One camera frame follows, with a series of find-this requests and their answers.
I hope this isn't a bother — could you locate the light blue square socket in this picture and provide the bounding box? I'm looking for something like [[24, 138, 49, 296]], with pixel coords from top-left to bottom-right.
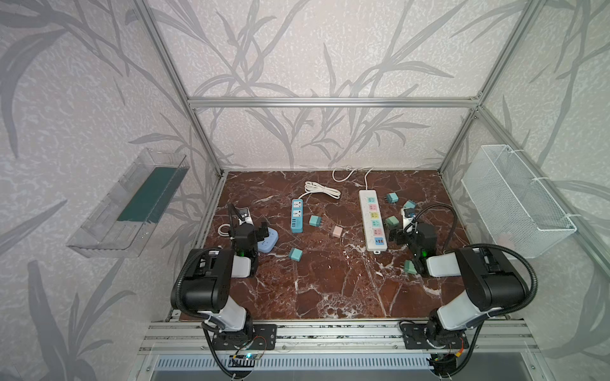
[[257, 228, 279, 253]]

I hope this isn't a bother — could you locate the teal charger plug front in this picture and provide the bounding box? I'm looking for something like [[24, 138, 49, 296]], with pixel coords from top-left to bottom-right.
[[289, 248, 303, 262]]

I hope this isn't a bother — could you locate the teal charger plug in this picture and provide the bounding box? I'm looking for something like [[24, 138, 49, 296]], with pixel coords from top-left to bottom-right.
[[309, 215, 322, 227], [386, 192, 399, 204], [289, 248, 303, 262], [403, 200, 417, 214]]

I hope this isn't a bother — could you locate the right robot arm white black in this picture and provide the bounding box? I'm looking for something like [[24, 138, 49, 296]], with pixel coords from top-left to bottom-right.
[[389, 223, 539, 341]]

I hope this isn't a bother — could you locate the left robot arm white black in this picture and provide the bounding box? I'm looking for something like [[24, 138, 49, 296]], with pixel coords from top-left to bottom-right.
[[170, 203, 269, 341]]

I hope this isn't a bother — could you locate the green charger plug by strip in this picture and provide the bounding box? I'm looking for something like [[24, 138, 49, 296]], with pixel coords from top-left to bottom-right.
[[384, 216, 401, 229]]

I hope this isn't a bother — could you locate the green charger plug front right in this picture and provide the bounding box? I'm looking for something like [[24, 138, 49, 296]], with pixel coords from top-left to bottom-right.
[[403, 260, 418, 275]]

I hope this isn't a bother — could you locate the pink charger plug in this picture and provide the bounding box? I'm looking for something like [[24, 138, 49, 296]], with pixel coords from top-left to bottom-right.
[[332, 225, 343, 238]]

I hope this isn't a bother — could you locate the long white power strip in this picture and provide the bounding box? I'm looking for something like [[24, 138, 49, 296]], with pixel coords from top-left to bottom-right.
[[358, 190, 388, 255]]

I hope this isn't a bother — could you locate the teal power strip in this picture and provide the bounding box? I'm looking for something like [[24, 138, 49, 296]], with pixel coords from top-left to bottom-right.
[[291, 198, 303, 233]]

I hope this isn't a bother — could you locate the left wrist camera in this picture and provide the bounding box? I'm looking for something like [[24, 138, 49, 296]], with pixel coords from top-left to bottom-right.
[[237, 207, 254, 225]]

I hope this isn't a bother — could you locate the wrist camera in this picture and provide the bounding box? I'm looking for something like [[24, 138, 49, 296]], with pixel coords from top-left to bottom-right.
[[401, 208, 416, 232], [237, 207, 254, 225]]

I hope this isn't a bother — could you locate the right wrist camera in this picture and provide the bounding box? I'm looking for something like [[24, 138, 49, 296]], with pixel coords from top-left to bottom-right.
[[401, 208, 416, 232]]

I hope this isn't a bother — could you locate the coiled white cable teal strip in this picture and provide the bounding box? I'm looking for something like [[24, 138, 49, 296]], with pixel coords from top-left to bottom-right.
[[298, 181, 342, 199]]

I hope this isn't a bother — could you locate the white cable of long strip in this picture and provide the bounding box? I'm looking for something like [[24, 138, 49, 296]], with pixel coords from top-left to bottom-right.
[[331, 165, 375, 191]]

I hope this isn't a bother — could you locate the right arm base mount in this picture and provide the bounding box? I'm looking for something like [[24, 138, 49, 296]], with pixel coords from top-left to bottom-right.
[[399, 321, 470, 351]]

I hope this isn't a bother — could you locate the white wire mesh basket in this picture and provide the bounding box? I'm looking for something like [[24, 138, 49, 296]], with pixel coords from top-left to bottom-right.
[[462, 144, 577, 259]]

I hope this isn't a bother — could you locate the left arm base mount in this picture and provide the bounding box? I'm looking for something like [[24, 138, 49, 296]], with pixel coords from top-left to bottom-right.
[[212, 324, 278, 350]]

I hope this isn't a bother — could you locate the clear plastic wall tray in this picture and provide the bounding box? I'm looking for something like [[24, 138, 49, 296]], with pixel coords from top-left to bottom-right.
[[67, 149, 190, 259]]

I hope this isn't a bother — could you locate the aluminium frame rail front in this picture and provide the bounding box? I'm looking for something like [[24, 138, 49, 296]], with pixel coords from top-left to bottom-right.
[[138, 319, 540, 355]]

